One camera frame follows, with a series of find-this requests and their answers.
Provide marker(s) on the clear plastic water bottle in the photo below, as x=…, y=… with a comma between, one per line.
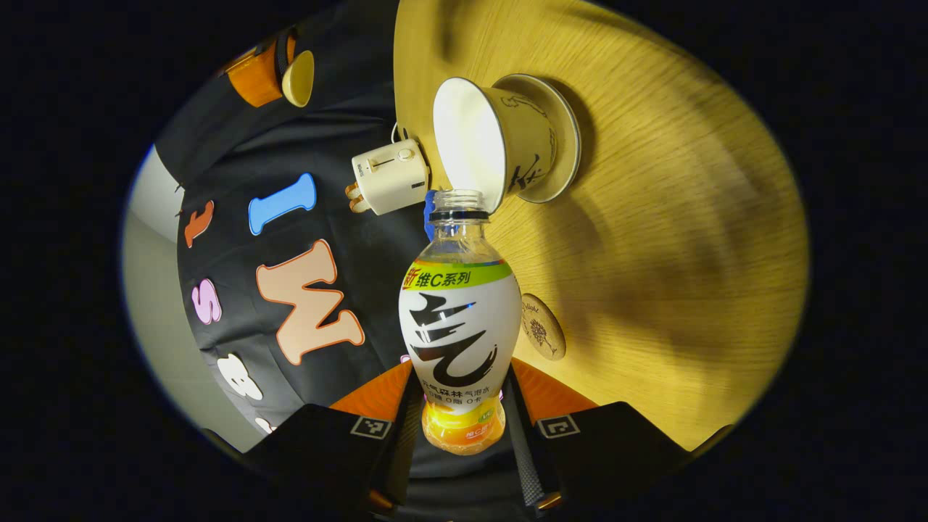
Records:
x=460, y=326

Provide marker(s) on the blue towel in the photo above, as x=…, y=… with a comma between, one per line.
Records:
x=428, y=225

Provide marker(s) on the round wooden coaster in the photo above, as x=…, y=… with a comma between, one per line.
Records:
x=544, y=328

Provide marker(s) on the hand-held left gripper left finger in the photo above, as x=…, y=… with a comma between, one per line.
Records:
x=326, y=449

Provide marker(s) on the cream toaster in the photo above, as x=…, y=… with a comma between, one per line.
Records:
x=388, y=177

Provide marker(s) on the white ceramic teacup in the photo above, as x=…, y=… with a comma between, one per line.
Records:
x=471, y=138

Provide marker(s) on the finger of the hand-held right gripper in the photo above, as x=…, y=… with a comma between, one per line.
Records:
x=257, y=76
x=291, y=47

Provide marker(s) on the white ceramic saucer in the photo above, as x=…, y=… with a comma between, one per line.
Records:
x=569, y=138

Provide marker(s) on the toast slice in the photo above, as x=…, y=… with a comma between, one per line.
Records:
x=352, y=191
x=357, y=204

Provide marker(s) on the black backdrop cloth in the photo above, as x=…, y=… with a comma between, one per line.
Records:
x=333, y=116

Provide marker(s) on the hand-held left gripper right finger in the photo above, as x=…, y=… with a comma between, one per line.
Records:
x=609, y=449

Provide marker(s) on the cream teacup lid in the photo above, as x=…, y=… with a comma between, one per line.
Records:
x=299, y=78

